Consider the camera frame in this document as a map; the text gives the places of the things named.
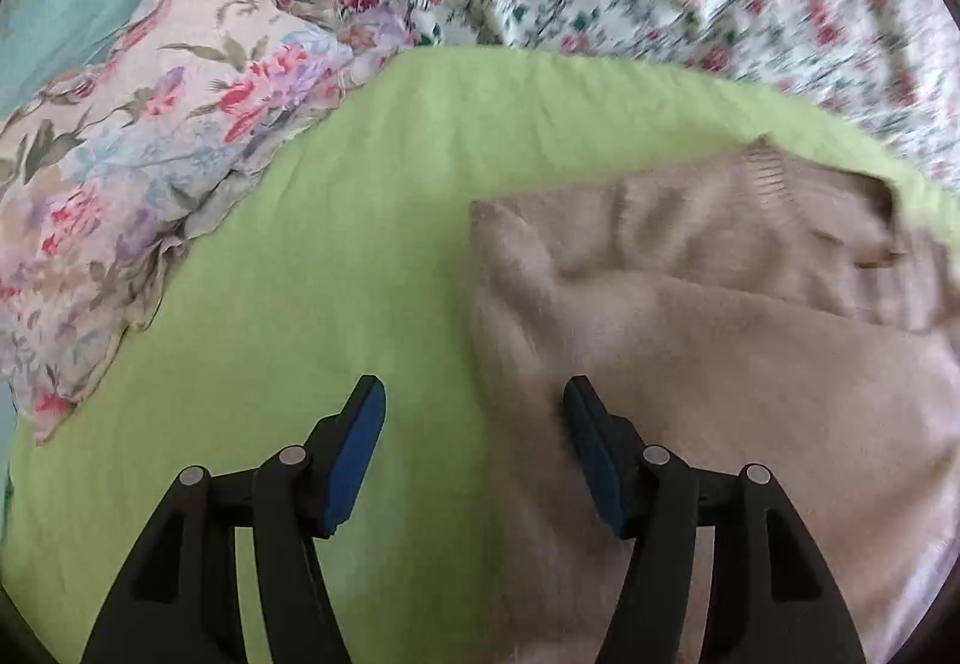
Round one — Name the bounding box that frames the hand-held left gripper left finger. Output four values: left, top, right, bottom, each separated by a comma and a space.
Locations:
81, 375, 387, 664

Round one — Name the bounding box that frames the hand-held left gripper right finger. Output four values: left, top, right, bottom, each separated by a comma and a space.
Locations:
562, 376, 869, 664

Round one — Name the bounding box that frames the green bed sheet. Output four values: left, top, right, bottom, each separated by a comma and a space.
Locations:
0, 45, 960, 664

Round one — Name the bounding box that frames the pastel floral pillow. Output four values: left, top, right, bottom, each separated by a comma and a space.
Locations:
0, 0, 417, 446

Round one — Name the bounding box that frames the beige knit sweater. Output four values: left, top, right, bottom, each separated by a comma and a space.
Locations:
469, 135, 960, 664

